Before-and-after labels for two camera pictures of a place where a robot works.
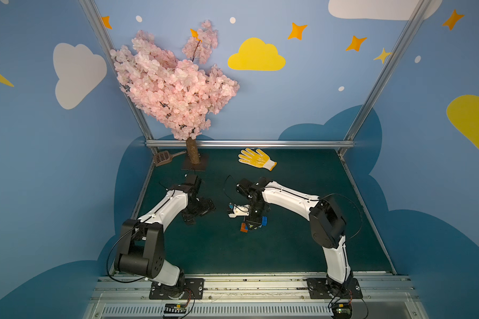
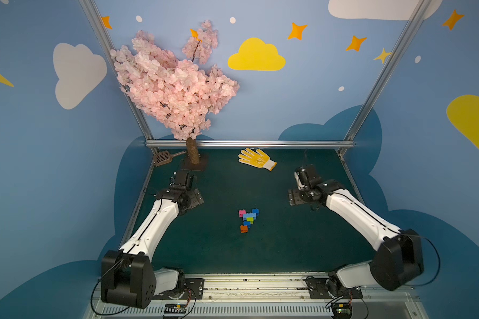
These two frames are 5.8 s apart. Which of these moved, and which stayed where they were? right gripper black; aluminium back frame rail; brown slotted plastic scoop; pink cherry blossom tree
Moved: right gripper black
Stayed: brown slotted plastic scoop; aluminium back frame rail; pink cherry blossom tree
